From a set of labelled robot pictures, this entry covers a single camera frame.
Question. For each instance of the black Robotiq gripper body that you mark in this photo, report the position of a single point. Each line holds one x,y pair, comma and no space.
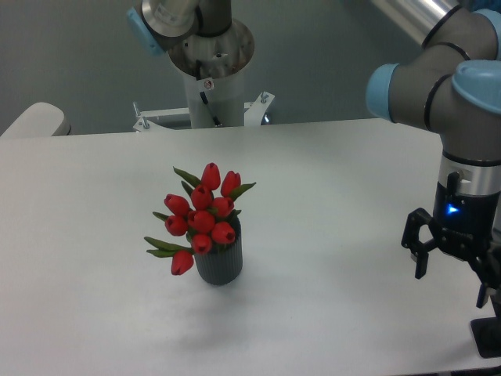
463,223

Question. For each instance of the red tulip bouquet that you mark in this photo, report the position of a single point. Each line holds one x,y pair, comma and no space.
203,217

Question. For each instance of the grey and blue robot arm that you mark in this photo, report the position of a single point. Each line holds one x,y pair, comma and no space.
452,89

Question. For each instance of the dark grey ribbed vase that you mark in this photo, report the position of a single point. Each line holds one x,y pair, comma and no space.
219,267

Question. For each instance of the black device at table edge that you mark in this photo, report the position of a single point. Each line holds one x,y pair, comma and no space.
486,332

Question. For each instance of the white metal base bracket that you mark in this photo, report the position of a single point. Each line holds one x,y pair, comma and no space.
255,113

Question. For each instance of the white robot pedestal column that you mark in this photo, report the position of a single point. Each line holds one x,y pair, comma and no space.
215,102

